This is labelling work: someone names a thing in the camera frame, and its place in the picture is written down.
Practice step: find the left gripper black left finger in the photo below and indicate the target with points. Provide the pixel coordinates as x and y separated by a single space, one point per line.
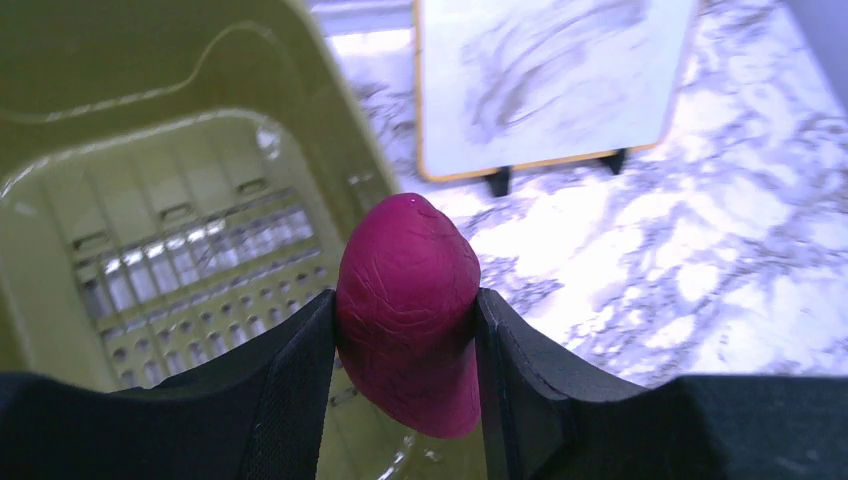
256 412

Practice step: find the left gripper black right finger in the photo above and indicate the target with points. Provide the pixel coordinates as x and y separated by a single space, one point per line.
548 414

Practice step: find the framed painting on stand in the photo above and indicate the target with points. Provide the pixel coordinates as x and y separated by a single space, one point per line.
509 85

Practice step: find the olive green plastic bin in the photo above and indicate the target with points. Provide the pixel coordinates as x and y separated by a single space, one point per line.
178 178

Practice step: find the small magenta toy piece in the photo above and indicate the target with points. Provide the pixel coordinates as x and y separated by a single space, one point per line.
405 296

